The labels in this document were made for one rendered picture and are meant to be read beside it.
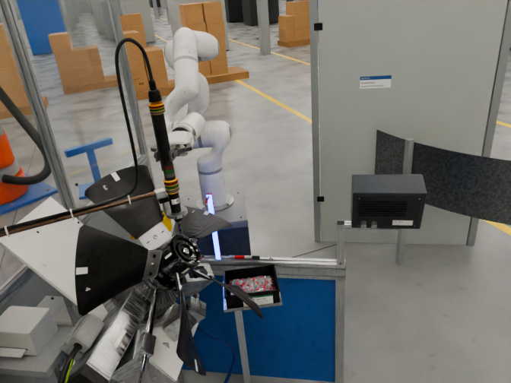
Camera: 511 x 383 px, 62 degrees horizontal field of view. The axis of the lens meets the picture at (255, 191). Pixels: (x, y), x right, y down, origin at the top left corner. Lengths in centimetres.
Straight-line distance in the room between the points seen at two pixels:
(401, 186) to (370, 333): 133
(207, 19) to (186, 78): 785
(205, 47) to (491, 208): 191
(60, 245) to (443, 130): 252
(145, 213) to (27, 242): 35
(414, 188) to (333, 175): 164
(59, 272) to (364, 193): 106
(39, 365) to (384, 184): 136
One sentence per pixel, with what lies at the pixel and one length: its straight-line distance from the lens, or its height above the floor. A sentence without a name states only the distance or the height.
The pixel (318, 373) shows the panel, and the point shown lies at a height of 17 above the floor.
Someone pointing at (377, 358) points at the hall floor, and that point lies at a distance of 265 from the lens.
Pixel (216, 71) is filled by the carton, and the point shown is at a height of 23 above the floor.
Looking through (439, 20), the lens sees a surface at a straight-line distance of 300.
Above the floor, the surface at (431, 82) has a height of 126.
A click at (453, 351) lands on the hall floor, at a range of 278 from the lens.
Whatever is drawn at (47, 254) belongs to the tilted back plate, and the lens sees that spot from 144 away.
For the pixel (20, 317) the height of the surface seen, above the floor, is 97.
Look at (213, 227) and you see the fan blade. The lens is 156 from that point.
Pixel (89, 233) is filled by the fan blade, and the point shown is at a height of 141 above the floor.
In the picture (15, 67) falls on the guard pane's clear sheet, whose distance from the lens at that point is 195.
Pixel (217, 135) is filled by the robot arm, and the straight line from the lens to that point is 194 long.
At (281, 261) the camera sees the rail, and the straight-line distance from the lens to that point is 186.
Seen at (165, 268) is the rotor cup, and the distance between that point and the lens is 134.
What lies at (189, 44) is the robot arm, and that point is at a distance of 166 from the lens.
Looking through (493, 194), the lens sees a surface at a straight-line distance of 282.
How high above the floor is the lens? 196
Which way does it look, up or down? 27 degrees down
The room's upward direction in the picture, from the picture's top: 5 degrees counter-clockwise
